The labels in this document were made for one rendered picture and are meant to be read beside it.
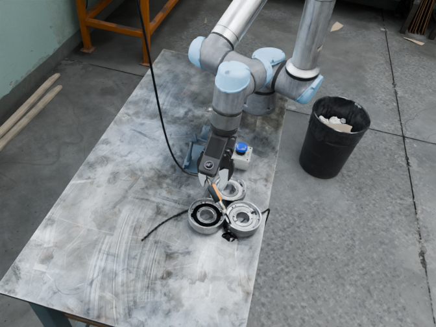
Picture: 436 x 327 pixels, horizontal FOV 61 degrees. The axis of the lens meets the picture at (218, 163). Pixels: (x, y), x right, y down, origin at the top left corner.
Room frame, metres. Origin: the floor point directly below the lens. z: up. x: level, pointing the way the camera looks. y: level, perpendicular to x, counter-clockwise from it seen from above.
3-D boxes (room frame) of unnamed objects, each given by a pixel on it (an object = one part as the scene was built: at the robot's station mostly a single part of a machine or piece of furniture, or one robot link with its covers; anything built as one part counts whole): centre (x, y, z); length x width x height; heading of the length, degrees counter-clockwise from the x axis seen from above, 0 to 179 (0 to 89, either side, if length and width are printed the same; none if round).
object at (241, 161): (0.88, -0.07, 0.82); 0.08 x 0.07 x 0.05; 173
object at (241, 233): (0.62, -0.09, 0.82); 0.10 x 0.10 x 0.04
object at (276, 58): (1.20, -0.13, 0.97); 0.13 x 0.12 x 0.14; 61
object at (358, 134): (1.74, -0.66, 0.21); 0.34 x 0.34 x 0.43
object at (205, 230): (0.62, 0.01, 0.82); 0.10 x 0.10 x 0.04
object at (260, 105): (1.21, -0.12, 0.85); 0.15 x 0.15 x 0.10
